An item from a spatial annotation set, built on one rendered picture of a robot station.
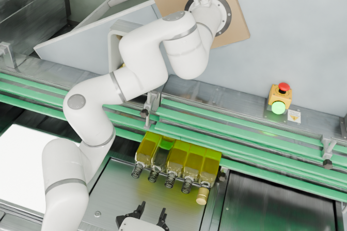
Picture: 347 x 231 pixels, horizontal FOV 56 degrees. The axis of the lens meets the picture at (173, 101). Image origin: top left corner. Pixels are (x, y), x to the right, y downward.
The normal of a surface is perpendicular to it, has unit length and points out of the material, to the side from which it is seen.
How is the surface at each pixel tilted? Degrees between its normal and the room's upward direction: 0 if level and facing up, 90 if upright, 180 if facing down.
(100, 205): 90
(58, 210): 42
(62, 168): 87
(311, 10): 0
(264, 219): 89
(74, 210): 50
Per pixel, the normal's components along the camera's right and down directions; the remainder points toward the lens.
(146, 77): 0.13, 0.58
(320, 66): -0.28, 0.61
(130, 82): 0.14, 0.09
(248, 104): 0.10, -0.75
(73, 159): 0.65, -0.66
